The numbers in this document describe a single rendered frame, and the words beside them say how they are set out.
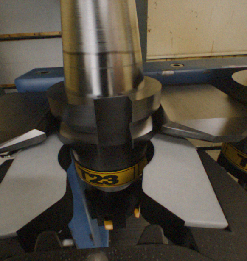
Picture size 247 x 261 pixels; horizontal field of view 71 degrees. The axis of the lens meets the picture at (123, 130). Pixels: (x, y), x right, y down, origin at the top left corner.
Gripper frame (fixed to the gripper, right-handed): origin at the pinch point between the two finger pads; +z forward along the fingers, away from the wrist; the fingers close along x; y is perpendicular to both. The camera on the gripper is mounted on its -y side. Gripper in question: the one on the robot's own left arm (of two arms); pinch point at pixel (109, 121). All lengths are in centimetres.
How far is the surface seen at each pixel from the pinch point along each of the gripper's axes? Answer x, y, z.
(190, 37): 43, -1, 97
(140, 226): 4.1, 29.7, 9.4
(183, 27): 38, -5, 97
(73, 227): -6.0, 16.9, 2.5
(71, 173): -4.4, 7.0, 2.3
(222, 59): 10.0, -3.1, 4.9
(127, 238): 1.4, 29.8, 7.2
